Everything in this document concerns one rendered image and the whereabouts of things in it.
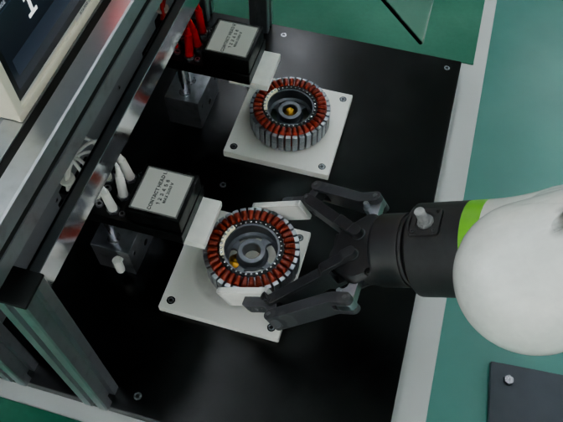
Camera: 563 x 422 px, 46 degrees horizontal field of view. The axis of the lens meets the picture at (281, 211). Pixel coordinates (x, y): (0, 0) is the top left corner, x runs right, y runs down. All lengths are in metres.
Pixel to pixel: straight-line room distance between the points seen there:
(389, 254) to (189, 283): 0.28
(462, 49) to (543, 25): 1.29
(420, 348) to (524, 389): 0.85
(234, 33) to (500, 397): 1.08
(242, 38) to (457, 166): 0.35
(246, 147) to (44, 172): 0.43
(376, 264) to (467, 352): 1.04
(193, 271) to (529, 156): 1.36
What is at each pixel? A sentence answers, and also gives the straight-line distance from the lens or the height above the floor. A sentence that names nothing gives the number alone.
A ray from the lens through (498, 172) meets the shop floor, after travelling 1.96.
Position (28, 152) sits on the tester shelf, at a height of 1.11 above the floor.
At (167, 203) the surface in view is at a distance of 0.72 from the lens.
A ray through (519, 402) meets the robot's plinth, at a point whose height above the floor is 0.02.
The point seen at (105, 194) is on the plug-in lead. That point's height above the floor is 0.94.
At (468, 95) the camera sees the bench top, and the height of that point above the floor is 0.75.
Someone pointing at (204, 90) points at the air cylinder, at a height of 0.82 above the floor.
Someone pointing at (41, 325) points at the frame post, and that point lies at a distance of 0.57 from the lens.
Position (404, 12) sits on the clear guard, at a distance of 0.74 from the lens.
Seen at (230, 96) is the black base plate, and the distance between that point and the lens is 1.00.
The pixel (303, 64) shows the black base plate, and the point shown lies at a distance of 1.05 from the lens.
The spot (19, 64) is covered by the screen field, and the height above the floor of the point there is 1.15.
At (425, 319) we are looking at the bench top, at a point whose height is 0.75.
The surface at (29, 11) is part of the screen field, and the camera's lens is 0.54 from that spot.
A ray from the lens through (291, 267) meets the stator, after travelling 0.75.
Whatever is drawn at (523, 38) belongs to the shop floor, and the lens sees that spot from 2.34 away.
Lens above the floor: 1.51
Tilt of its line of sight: 58 degrees down
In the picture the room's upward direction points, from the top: straight up
